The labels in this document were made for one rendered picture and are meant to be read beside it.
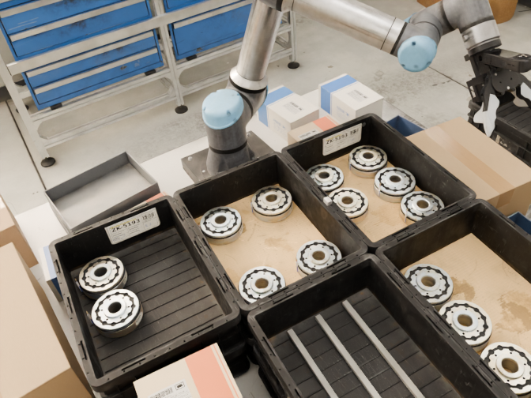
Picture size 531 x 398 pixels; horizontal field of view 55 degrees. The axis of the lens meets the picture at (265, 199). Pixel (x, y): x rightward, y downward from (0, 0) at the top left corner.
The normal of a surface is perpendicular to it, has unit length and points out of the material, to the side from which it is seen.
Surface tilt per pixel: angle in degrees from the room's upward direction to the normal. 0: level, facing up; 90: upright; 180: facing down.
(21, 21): 90
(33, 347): 0
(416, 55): 87
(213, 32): 90
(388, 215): 0
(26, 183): 0
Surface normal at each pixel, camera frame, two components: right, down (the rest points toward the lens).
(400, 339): -0.07, -0.71
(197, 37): 0.52, 0.57
